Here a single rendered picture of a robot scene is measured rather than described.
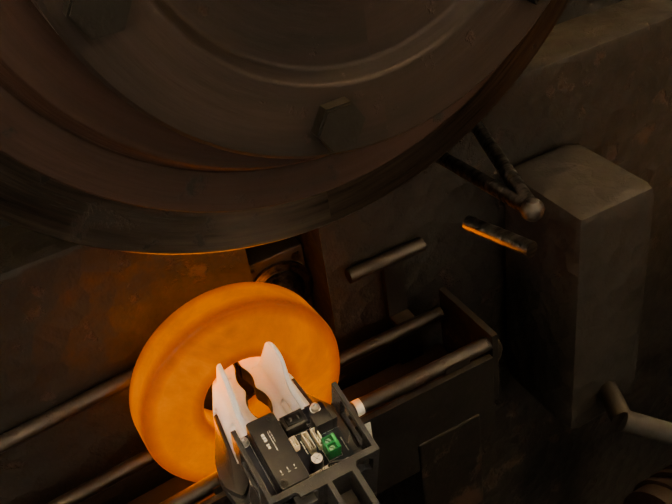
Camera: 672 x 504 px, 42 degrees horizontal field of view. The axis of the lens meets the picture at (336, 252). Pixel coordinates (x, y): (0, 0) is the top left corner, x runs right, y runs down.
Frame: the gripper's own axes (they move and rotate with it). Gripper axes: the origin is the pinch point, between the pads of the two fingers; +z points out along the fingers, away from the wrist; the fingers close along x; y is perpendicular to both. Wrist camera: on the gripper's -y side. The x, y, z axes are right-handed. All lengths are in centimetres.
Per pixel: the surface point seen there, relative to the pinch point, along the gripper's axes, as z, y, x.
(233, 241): -1.1, 13.9, -0.9
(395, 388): -5.4, -3.8, -10.4
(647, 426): -14.2, -13.2, -30.5
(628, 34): 7.9, 8.9, -40.7
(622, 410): -12.2, -12.7, -29.3
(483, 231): -7.0, 13.0, -14.7
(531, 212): -9.8, 16.9, -15.4
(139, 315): 5.9, 2.0, 4.5
